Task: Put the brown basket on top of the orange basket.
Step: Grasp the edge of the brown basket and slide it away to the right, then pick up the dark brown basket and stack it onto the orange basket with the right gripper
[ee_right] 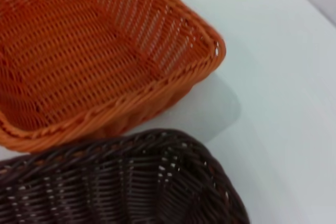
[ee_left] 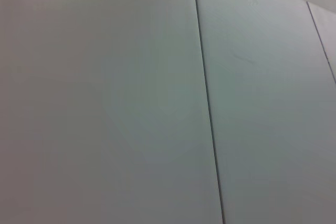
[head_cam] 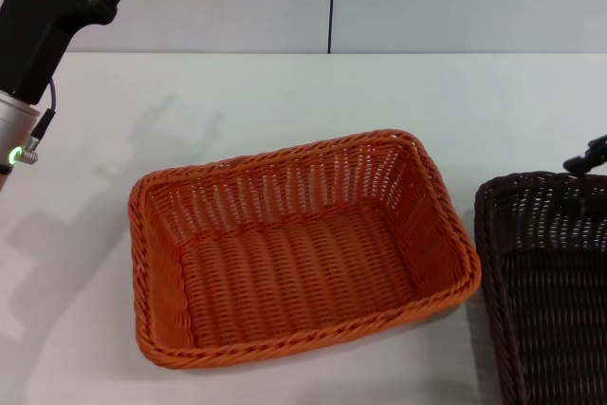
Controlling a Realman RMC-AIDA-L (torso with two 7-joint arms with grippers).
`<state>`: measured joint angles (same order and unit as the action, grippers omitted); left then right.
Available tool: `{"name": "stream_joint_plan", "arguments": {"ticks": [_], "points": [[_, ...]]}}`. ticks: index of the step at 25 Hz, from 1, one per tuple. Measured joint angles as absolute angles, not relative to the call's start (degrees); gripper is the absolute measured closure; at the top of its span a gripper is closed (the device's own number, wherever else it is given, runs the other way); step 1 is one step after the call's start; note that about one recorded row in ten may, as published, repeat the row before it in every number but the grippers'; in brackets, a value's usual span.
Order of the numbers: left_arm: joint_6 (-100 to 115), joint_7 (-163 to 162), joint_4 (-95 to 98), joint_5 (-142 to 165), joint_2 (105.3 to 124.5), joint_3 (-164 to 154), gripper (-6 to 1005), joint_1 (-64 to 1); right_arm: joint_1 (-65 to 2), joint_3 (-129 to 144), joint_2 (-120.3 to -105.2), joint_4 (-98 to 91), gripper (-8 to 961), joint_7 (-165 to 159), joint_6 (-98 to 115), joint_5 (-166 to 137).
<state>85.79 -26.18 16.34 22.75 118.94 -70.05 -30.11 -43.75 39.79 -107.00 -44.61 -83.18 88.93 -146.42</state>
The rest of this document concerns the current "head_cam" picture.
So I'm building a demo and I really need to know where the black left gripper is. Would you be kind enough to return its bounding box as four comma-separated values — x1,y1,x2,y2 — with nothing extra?
0,0,147,106

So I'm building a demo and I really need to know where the dark brown woven plastic basket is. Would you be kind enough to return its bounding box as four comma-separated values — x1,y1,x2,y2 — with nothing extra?
473,171,607,405

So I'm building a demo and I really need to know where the orange woven plastic basket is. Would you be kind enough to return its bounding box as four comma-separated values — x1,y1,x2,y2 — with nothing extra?
127,128,483,371

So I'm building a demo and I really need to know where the black vertical wall panel strip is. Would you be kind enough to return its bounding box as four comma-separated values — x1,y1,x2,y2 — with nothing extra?
326,0,339,54

